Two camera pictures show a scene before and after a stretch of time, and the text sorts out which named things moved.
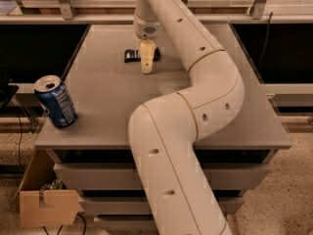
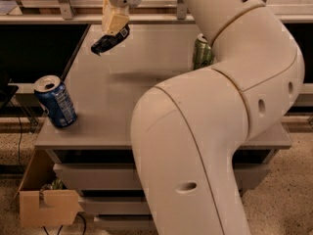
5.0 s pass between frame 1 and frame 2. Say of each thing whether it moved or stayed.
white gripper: moved
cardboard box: stayed
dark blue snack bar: moved
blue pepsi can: stayed
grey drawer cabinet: stayed
